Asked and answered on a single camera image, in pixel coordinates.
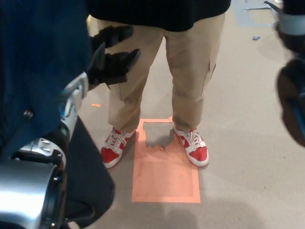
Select robot right black hand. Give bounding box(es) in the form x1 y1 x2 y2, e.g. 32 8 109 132
282 0 305 15

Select robot left black hand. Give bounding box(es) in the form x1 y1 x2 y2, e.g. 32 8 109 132
87 25 141 91

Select dark blue coat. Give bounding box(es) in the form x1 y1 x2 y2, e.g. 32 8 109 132
0 0 116 226

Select person's black sweater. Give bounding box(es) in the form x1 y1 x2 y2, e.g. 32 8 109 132
85 0 232 32

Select person's beige trousers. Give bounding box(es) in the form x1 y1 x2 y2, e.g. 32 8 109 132
96 11 227 133

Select person's right red white sneaker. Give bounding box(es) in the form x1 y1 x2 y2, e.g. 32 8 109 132
100 127 137 169

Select person's red white sneaker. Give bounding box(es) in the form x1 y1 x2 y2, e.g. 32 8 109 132
173 125 210 167
100 127 137 169

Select person's left red white sneaker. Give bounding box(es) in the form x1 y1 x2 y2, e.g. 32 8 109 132
173 125 210 167

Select black strap on floor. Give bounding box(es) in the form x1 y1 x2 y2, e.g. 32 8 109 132
264 0 283 12

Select blue floor tape frame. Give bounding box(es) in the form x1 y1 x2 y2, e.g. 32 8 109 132
234 0 279 28

